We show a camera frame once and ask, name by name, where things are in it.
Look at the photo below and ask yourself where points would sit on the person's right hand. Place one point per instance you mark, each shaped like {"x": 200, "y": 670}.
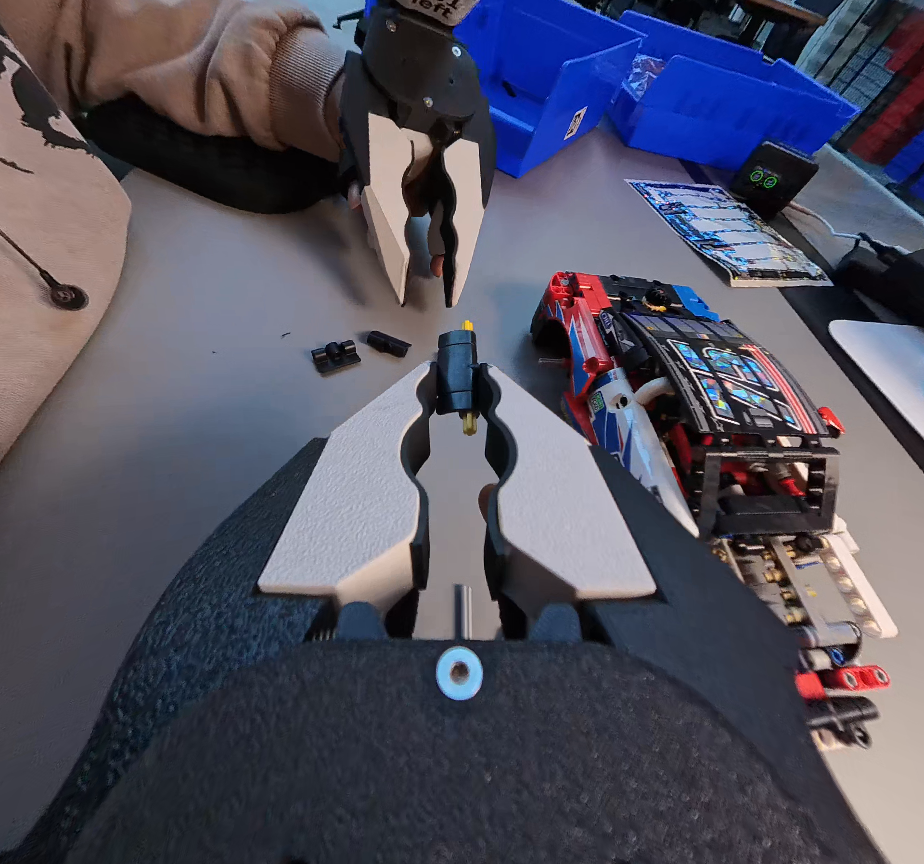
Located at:
{"x": 488, "y": 501}

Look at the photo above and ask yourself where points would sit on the black charger with green lights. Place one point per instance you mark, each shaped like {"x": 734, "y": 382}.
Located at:
{"x": 787, "y": 171}

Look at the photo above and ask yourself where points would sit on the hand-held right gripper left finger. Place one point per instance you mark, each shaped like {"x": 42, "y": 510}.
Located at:
{"x": 346, "y": 517}

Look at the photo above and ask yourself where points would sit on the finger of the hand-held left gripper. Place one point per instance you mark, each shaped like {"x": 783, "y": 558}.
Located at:
{"x": 386, "y": 200}
{"x": 465, "y": 214}

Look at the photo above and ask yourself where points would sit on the small black lego piece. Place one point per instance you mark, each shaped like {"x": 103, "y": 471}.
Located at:
{"x": 336, "y": 356}
{"x": 386, "y": 343}

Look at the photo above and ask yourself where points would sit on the grey metal axle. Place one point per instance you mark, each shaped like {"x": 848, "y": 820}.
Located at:
{"x": 462, "y": 611}

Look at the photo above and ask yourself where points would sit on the small clear plastic bag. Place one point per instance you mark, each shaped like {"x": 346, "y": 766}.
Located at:
{"x": 646, "y": 77}

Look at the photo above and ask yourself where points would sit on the lego sticker sheet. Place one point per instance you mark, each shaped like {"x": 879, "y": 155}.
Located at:
{"x": 722, "y": 228}

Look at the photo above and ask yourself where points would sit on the person's left forearm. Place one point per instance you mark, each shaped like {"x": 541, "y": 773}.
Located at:
{"x": 180, "y": 34}

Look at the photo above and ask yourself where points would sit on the black chair armrest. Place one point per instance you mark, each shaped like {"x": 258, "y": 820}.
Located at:
{"x": 216, "y": 163}

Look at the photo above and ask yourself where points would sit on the black lego connector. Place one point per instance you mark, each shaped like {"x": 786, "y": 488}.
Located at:
{"x": 456, "y": 373}

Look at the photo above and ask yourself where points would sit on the red white blue lego car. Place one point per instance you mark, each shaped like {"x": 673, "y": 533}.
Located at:
{"x": 722, "y": 373}

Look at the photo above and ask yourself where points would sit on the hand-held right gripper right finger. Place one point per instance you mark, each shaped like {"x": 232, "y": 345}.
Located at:
{"x": 563, "y": 524}

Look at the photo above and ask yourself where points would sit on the rack of red blue bins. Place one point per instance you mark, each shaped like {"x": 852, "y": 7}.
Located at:
{"x": 895, "y": 99}

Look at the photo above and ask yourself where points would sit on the person's left hand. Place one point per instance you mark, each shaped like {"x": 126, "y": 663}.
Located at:
{"x": 422, "y": 192}

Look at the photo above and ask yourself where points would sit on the black bag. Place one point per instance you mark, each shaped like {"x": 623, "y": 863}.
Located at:
{"x": 888, "y": 279}

